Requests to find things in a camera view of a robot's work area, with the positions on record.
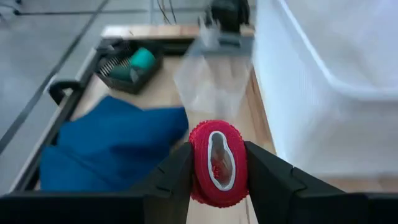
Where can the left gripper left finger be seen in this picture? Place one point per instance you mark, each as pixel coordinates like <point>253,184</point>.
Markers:
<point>168,186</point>

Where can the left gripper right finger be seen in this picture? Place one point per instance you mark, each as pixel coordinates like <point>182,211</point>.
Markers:
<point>280,193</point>

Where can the red bandage roll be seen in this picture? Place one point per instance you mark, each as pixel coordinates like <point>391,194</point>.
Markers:
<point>202,161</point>

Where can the dark blue scrub cloth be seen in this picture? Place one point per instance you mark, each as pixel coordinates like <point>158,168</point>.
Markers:
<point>115,146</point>

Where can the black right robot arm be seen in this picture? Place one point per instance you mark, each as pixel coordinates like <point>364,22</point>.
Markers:
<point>228,14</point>

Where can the large white woven-texture bin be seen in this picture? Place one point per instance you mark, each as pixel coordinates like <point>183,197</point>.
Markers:
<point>326,109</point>

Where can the small black mesh basket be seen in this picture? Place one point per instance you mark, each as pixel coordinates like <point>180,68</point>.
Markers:
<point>124,85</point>

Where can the clear plastic container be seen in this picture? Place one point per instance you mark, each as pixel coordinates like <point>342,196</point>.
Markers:
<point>214,87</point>

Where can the black frame clamp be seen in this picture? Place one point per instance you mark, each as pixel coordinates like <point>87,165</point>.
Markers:
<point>57,88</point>

